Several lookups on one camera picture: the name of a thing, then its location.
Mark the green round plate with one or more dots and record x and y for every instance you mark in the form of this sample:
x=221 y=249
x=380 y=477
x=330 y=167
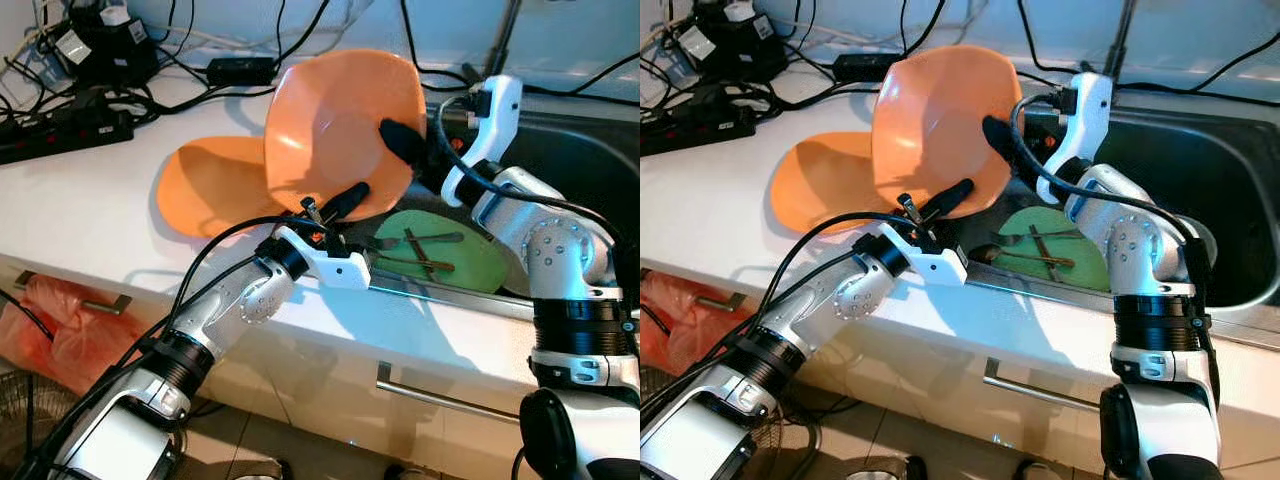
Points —
x=1085 y=265
x=480 y=265

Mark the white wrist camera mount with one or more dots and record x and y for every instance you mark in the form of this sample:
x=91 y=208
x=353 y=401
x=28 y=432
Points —
x=500 y=110
x=335 y=265
x=935 y=262
x=1092 y=110

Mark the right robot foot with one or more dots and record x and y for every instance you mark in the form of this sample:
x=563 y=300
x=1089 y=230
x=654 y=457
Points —
x=1035 y=472
x=412 y=472

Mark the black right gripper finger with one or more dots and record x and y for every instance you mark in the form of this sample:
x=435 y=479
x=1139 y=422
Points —
x=1006 y=140
x=402 y=142

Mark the black power adapter brick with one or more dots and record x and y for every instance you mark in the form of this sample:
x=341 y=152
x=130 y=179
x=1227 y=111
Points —
x=868 y=67
x=240 y=70

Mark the orange plastic plate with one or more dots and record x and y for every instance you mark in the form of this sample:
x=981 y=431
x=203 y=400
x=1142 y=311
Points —
x=210 y=185
x=820 y=185

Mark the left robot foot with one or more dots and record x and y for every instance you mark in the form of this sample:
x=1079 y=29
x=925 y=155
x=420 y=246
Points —
x=885 y=468
x=260 y=470

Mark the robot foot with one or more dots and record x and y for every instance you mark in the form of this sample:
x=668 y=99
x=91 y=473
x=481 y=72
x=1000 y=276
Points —
x=1035 y=472
x=412 y=472
x=885 y=468
x=260 y=470

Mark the dark metal faucet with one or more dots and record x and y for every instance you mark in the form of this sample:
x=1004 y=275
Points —
x=1122 y=30
x=508 y=30

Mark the silver metal spoon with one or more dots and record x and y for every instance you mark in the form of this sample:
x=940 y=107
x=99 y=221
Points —
x=1040 y=238
x=420 y=240

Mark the black floor fan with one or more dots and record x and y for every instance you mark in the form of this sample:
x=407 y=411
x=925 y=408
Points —
x=15 y=420

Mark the stainless steel sink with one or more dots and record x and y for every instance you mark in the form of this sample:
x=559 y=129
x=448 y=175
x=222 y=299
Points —
x=590 y=160
x=1230 y=170

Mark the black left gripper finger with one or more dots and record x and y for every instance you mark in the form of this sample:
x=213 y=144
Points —
x=952 y=197
x=350 y=198

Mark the orange plastic bag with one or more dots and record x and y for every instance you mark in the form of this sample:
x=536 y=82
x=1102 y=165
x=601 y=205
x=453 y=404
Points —
x=670 y=330
x=50 y=340

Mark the black power strip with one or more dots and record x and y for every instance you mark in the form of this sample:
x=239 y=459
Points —
x=60 y=135
x=700 y=125

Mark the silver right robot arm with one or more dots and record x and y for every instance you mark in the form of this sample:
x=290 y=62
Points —
x=560 y=250
x=1140 y=250

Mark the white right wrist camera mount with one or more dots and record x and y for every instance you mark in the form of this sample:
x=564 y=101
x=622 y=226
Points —
x=500 y=110
x=1092 y=110

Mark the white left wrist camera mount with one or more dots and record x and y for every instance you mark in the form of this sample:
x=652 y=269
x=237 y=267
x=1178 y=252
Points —
x=335 y=265
x=935 y=262

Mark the orange plastic bowl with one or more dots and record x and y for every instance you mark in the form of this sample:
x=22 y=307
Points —
x=330 y=130
x=930 y=130

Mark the dark wooden chopstick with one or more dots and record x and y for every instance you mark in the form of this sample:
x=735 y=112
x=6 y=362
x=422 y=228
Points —
x=425 y=255
x=1047 y=253
x=417 y=252
x=1040 y=250

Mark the black charger with white label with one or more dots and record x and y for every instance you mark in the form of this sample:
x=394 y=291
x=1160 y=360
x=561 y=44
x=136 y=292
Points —
x=110 y=50
x=740 y=45

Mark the long silver metal utensil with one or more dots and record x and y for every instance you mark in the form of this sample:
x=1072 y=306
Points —
x=1030 y=260
x=415 y=263

